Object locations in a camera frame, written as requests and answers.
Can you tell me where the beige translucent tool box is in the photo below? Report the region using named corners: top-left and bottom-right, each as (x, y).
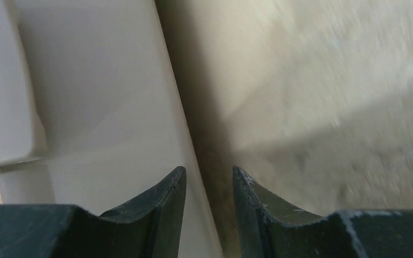
top-left (0, 1), bottom-right (222, 257)

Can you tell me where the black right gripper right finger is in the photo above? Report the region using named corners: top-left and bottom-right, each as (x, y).
top-left (233, 167), bottom-right (413, 257)

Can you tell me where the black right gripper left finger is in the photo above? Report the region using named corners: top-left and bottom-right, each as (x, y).
top-left (0, 166), bottom-right (187, 257)

